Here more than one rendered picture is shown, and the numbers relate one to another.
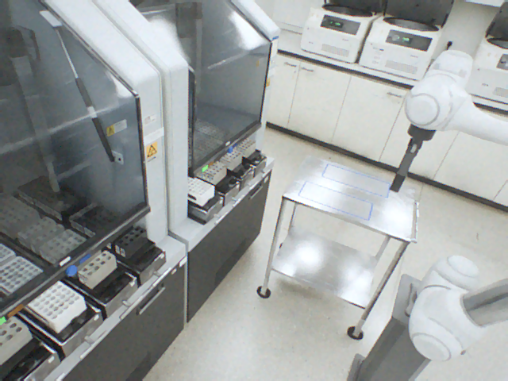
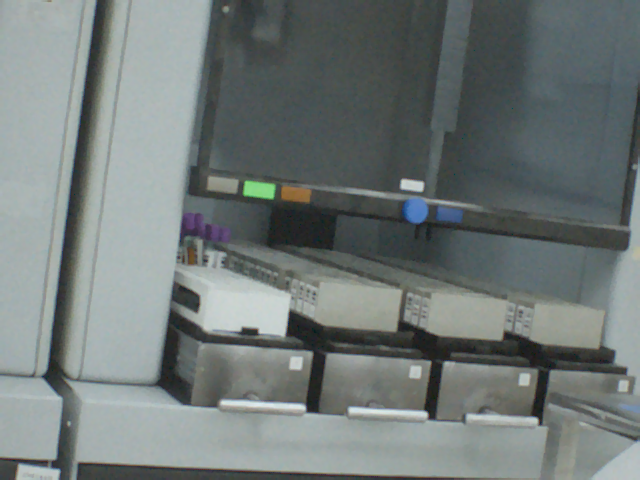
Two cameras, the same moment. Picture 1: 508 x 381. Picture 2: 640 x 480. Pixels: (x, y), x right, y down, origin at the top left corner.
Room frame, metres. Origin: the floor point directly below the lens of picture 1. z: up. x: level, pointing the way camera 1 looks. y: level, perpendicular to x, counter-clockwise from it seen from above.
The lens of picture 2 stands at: (0.20, -0.84, 1.01)
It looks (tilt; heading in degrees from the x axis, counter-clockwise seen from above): 3 degrees down; 43
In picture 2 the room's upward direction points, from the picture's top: 8 degrees clockwise
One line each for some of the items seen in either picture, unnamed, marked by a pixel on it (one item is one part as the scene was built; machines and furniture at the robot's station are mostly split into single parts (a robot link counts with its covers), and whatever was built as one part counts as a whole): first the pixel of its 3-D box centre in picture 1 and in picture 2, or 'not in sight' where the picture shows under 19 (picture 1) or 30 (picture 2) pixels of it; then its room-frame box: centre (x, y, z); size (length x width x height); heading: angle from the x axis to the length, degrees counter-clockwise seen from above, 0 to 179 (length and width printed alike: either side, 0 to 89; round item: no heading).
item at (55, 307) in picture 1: (38, 293); not in sight; (0.62, 0.61, 0.83); 0.30 x 0.10 x 0.06; 66
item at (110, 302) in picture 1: (55, 255); not in sight; (0.82, 0.67, 0.78); 0.73 x 0.14 x 0.09; 66
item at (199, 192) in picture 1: (182, 185); (209, 298); (1.27, 0.32, 0.83); 0.30 x 0.10 x 0.06; 66
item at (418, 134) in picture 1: (417, 137); not in sight; (1.02, -0.49, 1.36); 0.08 x 0.07 x 0.09; 156
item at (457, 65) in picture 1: (444, 81); not in sight; (1.01, -0.48, 1.54); 0.13 x 0.11 x 0.16; 150
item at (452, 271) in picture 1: (450, 284); not in sight; (0.88, -0.77, 0.87); 0.18 x 0.16 x 0.22; 150
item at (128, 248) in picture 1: (134, 244); not in sight; (0.86, 0.40, 0.85); 0.12 x 0.02 x 0.06; 156
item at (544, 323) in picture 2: (249, 149); (562, 328); (1.65, 0.05, 0.85); 0.12 x 0.02 x 0.06; 155
